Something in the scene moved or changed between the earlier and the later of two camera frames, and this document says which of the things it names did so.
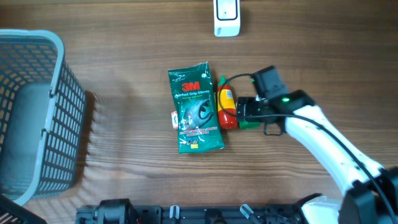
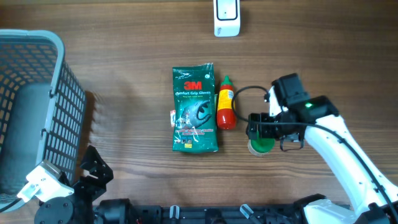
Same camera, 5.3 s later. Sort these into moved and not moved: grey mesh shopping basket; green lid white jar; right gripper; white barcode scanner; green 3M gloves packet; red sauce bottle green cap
Moved: right gripper; green lid white jar
Not moved: green 3M gloves packet; white barcode scanner; red sauce bottle green cap; grey mesh shopping basket
